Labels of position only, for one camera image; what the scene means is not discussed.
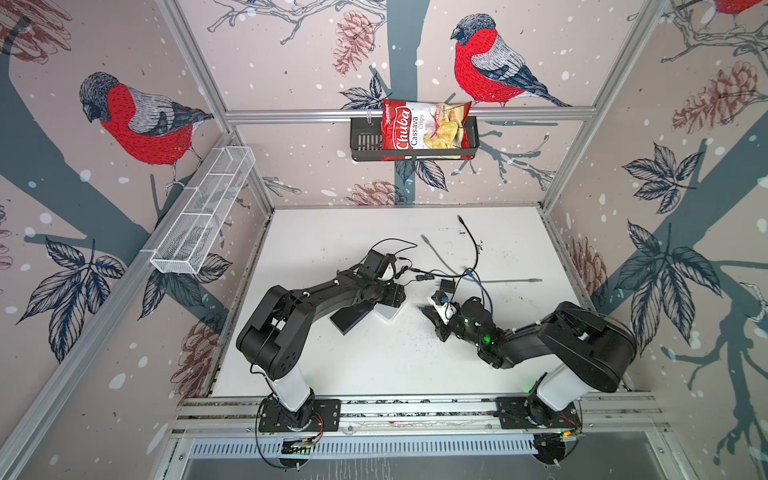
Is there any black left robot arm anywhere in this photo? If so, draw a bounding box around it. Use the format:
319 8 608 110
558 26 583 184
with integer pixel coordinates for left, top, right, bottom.
236 249 406 426

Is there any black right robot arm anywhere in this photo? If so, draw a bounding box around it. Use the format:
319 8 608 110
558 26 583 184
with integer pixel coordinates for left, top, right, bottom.
419 297 638 427

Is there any red cassava chips bag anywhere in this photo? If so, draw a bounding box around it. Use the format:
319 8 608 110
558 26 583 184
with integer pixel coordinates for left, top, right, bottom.
381 100 471 152

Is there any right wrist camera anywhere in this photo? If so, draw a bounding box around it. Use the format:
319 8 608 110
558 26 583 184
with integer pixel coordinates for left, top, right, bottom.
430 290 457 325

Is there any blue ethernet cable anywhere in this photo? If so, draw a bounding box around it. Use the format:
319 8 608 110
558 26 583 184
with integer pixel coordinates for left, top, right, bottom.
467 268 494 313

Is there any black ethernet cable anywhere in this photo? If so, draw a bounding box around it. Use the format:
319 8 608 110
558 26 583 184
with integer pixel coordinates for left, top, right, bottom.
431 214 481 280

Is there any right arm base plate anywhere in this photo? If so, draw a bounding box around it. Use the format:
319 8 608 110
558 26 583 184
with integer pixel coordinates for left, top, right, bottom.
494 396 582 430

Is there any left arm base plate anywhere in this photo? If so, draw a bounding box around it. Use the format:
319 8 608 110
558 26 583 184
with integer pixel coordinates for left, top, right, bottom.
257 397 341 433

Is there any black wall basket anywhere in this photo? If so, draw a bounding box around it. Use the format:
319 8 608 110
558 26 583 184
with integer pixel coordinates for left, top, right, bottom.
350 116 480 162

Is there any white wire mesh shelf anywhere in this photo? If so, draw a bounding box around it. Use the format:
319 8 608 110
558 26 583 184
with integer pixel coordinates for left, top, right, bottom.
150 146 255 275

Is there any aluminium mounting rail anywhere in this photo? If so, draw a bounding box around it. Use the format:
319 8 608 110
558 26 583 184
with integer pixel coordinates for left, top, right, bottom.
169 392 664 438

